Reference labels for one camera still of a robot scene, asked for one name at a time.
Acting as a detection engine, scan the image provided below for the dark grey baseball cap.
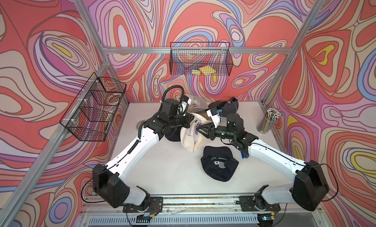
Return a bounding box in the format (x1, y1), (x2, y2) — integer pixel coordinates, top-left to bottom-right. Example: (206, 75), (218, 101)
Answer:
(208, 97), (239, 118)

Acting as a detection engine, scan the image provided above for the black cap upside down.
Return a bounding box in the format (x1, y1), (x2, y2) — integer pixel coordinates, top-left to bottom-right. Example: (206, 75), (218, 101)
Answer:
(201, 146), (239, 182)

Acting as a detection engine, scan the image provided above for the cup of pencils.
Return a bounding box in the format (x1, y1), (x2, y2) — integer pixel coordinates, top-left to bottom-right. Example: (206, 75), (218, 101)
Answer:
(257, 108), (281, 134)

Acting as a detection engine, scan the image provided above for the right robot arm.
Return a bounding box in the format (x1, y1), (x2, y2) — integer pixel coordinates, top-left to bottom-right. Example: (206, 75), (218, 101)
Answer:
(197, 113), (330, 211)

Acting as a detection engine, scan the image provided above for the black wire basket back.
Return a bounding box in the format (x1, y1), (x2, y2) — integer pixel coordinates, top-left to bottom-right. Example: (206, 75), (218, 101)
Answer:
(169, 41), (233, 76)

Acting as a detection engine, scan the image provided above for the blue tool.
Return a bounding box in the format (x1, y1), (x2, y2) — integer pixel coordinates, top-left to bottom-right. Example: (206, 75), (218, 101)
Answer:
(241, 152), (249, 159)

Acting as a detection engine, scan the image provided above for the light beige baseball cap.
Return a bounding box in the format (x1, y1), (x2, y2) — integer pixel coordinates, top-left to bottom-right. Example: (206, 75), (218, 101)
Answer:
(184, 94), (208, 113)

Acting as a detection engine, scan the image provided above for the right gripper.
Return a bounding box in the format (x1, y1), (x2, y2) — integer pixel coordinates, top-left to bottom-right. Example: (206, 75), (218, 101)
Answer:
(196, 121), (236, 141)

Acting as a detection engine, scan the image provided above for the black cap with white logo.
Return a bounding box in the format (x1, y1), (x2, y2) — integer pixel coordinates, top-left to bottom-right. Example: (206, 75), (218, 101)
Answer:
(166, 131), (181, 142)

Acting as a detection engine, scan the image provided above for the cream baseball cap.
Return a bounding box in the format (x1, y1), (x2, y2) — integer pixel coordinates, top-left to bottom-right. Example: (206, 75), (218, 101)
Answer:
(180, 113), (212, 153)

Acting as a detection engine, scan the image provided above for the clear tape roll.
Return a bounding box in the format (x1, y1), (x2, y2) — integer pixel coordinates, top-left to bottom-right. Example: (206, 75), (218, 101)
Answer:
(136, 120), (146, 130)

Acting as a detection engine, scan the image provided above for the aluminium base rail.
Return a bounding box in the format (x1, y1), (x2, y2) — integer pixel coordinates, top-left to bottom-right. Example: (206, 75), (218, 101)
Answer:
(74, 193), (331, 227)

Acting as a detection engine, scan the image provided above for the black wire basket left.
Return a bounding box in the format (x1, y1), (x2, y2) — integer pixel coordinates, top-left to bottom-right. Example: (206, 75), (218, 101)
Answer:
(59, 73), (127, 142)

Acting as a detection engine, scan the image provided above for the black wire basket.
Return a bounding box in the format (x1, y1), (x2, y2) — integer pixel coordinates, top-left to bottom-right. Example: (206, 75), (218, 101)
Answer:
(169, 41), (233, 76)
(59, 73), (127, 142)

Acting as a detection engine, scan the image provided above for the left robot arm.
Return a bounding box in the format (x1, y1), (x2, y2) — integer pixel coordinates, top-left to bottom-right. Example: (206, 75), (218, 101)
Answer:
(92, 85), (194, 210)

